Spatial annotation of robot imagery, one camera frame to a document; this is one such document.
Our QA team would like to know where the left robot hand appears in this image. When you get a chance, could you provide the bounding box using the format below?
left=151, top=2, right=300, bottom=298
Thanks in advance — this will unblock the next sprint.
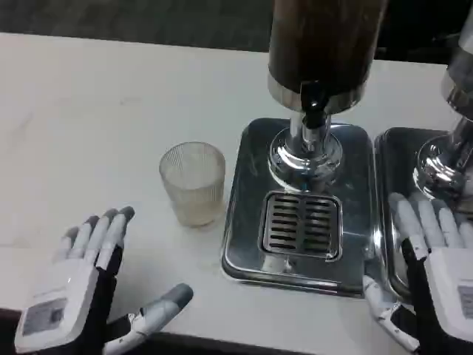
left=13, top=205, right=194, bottom=355

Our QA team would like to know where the drink dispenser with dark tank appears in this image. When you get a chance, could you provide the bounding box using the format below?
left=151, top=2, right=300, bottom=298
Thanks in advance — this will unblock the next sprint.
left=266, top=0, right=389, bottom=186

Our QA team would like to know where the clear ribbed glass cup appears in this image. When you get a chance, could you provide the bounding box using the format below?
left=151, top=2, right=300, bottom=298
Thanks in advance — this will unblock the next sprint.
left=159, top=141, right=226, bottom=228

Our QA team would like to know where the steel drip tray with grid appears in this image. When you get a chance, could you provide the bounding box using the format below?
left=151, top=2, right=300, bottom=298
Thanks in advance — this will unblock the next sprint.
left=220, top=117, right=381, bottom=297

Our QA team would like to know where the black dispenser tap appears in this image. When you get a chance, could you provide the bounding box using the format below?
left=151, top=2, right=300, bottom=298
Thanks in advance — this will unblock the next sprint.
left=299, top=79, right=331, bottom=129

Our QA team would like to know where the drink dispenser with steel tank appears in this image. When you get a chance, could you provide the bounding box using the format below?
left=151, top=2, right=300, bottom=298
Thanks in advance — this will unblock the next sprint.
left=412, top=0, right=473, bottom=214

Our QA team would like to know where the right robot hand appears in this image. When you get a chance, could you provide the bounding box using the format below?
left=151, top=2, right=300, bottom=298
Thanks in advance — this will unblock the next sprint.
left=361, top=191, right=473, bottom=355

